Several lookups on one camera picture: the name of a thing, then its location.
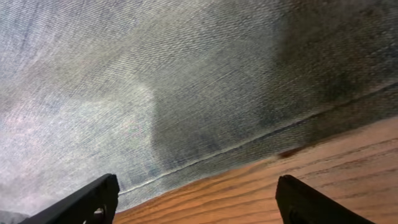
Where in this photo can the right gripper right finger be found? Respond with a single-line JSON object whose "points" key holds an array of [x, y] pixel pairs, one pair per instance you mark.
{"points": [[299, 203]]}

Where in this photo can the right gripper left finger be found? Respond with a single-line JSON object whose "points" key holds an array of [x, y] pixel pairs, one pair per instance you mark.
{"points": [[93, 203]]}

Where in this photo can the light blue denim jeans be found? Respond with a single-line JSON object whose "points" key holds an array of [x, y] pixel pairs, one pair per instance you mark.
{"points": [[163, 93]]}

